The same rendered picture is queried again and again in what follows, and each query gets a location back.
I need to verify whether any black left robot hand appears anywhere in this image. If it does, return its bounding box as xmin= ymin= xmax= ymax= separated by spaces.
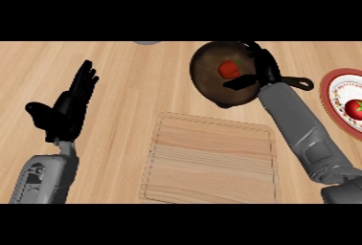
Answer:
xmin=24 ymin=59 xmax=102 ymax=145

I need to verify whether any red bell pepper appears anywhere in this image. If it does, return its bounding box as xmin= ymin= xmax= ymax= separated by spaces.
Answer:
xmin=216 ymin=59 xmax=244 ymax=79

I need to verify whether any dark cast iron pan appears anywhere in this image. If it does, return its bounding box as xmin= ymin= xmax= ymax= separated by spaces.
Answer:
xmin=188 ymin=41 xmax=315 ymax=110

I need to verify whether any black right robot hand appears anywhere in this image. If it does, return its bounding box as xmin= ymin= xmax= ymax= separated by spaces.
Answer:
xmin=220 ymin=41 xmax=284 ymax=91

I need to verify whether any wooden cutting board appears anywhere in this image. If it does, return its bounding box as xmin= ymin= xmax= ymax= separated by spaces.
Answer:
xmin=139 ymin=111 xmax=281 ymax=205

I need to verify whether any red rimmed patterned plate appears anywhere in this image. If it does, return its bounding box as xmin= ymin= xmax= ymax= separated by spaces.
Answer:
xmin=318 ymin=67 xmax=362 ymax=142

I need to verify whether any red tomato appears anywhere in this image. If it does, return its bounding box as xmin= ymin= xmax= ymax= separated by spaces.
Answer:
xmin=344 ymin=99 xmax=362 ymax=122

